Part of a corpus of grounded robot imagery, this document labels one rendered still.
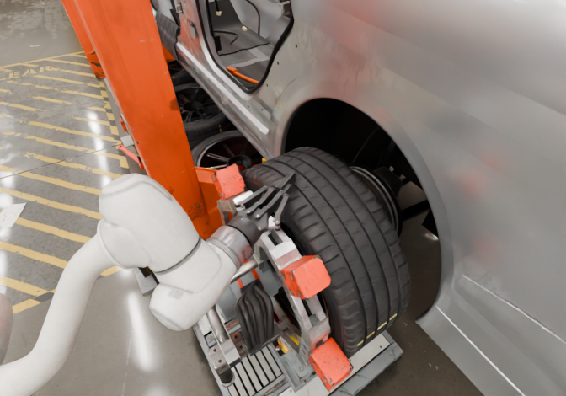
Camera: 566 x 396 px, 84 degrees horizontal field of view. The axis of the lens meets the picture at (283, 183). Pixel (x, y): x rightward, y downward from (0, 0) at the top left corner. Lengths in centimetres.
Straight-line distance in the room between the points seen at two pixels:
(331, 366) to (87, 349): 147
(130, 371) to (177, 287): 140
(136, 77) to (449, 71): 78
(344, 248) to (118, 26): 78
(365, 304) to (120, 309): 157
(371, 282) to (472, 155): 37
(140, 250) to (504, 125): 64
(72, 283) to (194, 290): 21
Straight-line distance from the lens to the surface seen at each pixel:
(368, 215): 84
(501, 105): 66
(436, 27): 70
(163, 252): 57
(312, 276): 72
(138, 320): 206
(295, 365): 160
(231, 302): 97
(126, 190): 55
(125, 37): 98
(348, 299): 81
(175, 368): 191
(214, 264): 61
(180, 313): 61
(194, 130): 226
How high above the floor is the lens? 178
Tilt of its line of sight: 46 degrees down
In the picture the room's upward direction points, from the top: straight up
